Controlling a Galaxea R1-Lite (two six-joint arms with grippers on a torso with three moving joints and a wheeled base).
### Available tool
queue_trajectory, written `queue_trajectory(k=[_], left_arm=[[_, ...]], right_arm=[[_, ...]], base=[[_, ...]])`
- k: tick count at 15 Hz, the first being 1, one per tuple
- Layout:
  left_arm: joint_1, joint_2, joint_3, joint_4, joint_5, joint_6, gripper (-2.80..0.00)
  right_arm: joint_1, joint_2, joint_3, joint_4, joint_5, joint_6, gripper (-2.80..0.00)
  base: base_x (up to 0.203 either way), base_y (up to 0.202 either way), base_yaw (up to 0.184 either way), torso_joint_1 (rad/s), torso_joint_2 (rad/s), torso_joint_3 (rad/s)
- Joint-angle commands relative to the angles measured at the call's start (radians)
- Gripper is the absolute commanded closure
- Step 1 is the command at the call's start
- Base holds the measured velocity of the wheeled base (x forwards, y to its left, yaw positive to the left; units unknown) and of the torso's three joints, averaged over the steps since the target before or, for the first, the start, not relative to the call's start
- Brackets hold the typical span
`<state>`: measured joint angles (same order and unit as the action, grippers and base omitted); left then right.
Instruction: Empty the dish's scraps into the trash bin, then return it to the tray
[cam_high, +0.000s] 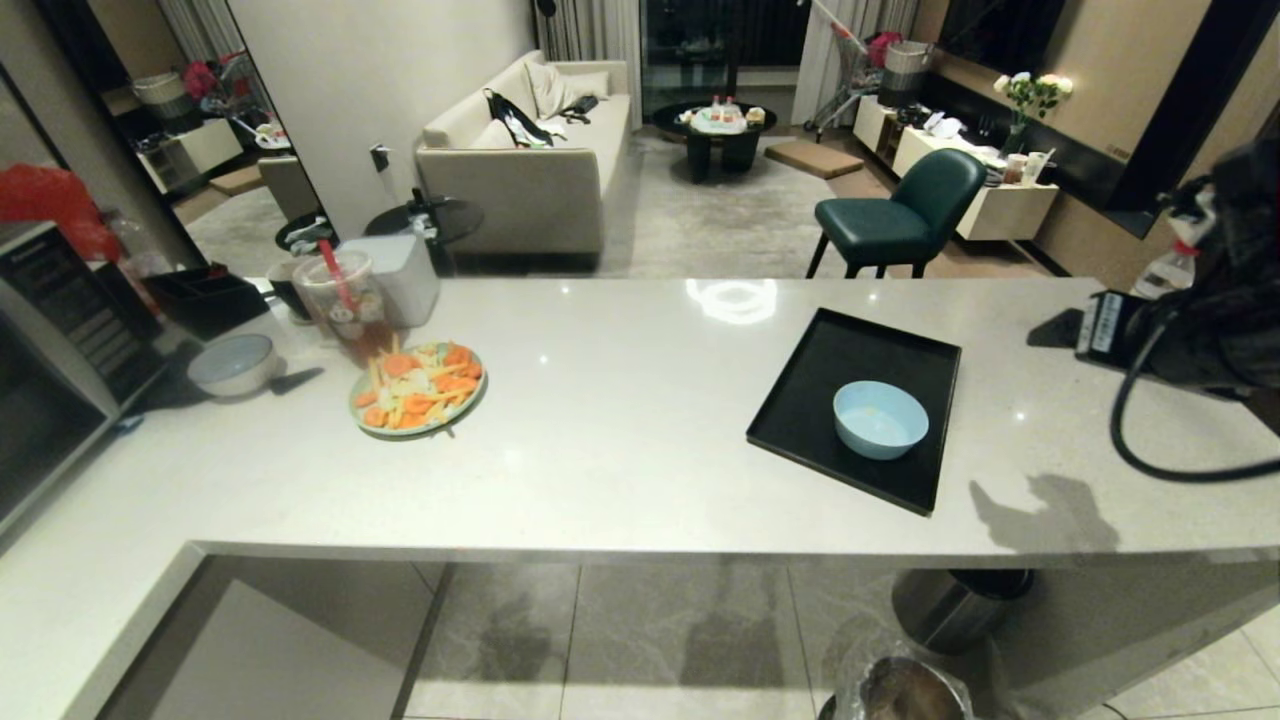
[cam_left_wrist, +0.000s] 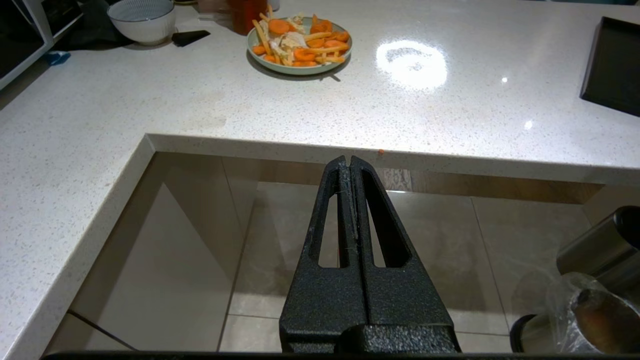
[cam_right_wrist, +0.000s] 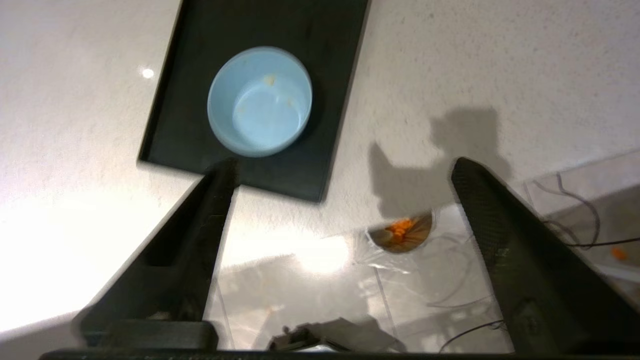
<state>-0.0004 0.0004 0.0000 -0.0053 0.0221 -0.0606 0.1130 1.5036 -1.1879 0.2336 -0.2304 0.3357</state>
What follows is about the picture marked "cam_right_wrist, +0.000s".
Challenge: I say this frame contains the black cable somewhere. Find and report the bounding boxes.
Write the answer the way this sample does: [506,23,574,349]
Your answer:
[532,172,640,249]

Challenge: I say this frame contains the orange food scraps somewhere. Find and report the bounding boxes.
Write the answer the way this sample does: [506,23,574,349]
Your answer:
[388,218,416,240]

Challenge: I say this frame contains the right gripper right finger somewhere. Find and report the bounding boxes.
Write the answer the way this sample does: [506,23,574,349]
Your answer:
[451,157,640,354]

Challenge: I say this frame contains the light blue bowl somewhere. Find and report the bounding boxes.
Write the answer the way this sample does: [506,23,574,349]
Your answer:
[207,46,314,158]

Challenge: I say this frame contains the black rectangular tray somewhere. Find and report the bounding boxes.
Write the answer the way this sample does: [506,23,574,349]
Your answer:
[138,0,372,203]

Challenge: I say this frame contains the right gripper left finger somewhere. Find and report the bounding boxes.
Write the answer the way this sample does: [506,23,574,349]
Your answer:
[74,158,241,349]

